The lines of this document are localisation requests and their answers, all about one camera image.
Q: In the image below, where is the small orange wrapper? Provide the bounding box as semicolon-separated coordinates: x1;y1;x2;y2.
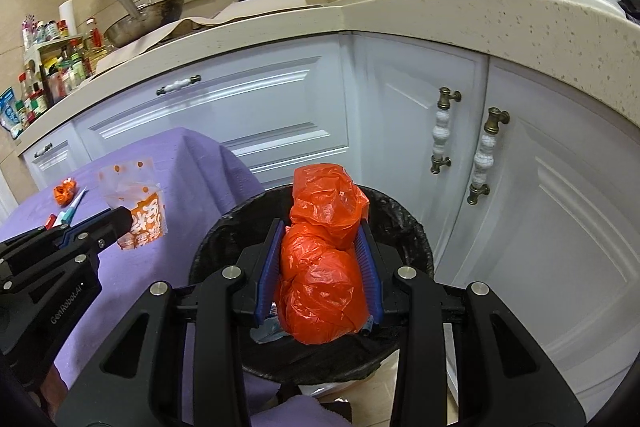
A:
52;178;77;207

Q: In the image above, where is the clear orange dotted bag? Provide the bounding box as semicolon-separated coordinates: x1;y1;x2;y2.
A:
98;157;168;251

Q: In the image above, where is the large orange plastic bag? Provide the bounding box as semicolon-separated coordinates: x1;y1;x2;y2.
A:
274;164;369;346

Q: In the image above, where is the light blue tube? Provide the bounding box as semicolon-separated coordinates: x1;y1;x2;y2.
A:
250;303;290;343

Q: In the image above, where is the black trash bin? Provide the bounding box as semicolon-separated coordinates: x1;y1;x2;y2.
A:
189;184;434;385

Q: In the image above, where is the person's left hand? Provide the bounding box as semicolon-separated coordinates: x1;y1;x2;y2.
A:
40;365;68;419

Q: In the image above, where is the red small bottle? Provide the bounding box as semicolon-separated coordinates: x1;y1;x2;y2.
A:
44;215;58;230

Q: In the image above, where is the purple tablecloth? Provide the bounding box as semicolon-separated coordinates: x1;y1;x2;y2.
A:
1;182;260;426

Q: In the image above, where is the blue white bag on counter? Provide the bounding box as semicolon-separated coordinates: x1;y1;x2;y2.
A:
0;88;23;140

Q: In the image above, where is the white spice rack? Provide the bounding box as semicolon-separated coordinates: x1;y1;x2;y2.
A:
18;14;96;124

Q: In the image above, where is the cooking oil bottle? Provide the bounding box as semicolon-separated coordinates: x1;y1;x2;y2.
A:
86;17;108;72

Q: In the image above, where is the steel wok pan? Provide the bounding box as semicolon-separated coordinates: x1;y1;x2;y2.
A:
105;0;184;49

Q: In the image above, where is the white paper towel roll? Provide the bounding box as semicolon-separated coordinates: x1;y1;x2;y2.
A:
58;0;77;36

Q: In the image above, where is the beige cloth on counter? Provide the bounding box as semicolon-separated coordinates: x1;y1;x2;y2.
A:
96;0;318;75

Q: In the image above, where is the small drawer handle left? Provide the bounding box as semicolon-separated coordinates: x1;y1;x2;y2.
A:
34;143;53;159

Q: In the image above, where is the white drawer handle centre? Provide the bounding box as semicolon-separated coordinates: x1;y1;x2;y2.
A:
155;75;202;96

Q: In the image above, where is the cabinet door handle right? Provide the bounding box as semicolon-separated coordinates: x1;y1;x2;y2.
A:
466;107;511;206

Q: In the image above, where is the cabinet door handle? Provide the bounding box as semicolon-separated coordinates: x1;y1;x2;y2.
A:
431;87;462;174
466;107;511;206

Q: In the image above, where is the cabinet door handle left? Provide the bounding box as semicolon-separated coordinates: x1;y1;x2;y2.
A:
431;87;462;174

